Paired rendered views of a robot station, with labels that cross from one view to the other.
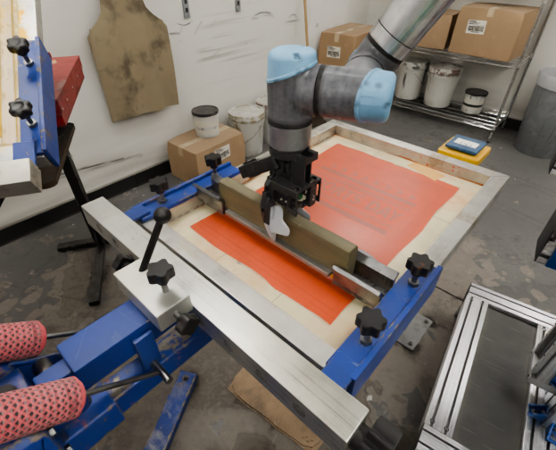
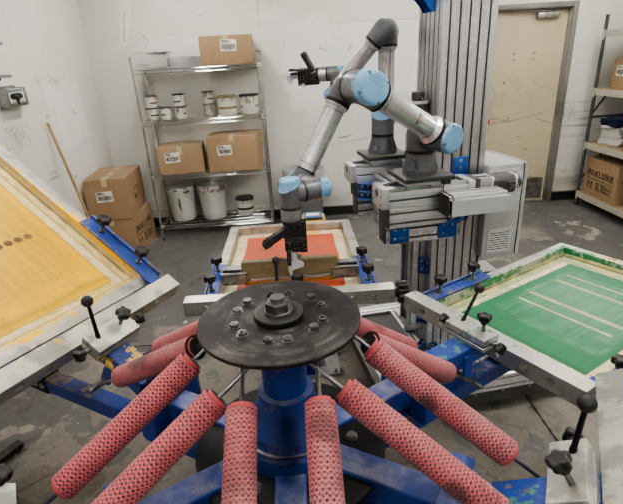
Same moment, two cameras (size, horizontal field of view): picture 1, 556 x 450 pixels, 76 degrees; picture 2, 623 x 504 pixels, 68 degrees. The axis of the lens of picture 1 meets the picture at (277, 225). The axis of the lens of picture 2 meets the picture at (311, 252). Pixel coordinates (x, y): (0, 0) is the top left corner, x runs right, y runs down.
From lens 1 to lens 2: 1.23 m
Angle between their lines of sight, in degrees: 40
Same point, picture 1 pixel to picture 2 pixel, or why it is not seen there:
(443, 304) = not seen: hidden behind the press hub
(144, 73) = not seen: outside the picture
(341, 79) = (313, 183)
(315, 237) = (317, 259)
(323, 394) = (377, 286)
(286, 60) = (294, 181)
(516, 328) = (382, 319)
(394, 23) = (311, 160)
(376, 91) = (327, 184)
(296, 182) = (302, 235)
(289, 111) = (297, 202)
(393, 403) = not seen: hidden behind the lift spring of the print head
